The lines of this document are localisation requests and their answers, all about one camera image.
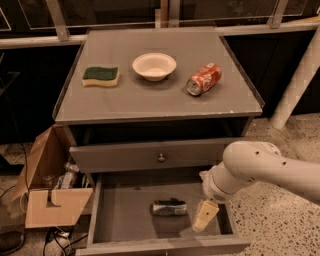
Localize white diagonal pole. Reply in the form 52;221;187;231
270;27;320;129

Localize metal window railing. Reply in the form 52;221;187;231
0;0;320;50

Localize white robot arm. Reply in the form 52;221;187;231
192;141;320;232

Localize green yellow sponge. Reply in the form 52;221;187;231
82;66;120;87

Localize plastic bottle in box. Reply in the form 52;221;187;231
61;163;79;189

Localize dark shoe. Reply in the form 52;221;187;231
0;231;25;255

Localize black floor cables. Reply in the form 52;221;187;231
42;227;89;256

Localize red soda can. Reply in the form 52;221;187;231
186;63;222;96

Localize silver blue redbull can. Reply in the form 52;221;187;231
151;198;187;216

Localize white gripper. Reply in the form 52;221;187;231
192;168;234;232

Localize white paper bowl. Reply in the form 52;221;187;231
132;53;177;82

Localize round metal drawer knob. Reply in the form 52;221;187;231
157;153;166;163

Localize grey open middle drawer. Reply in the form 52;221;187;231
76;168;250;256

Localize grey top drawer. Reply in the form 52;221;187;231
70;138;240;173

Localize grey drawer cabinet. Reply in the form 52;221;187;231
52;27;266;183

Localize brown cardboard box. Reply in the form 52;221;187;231
11;125;93;229

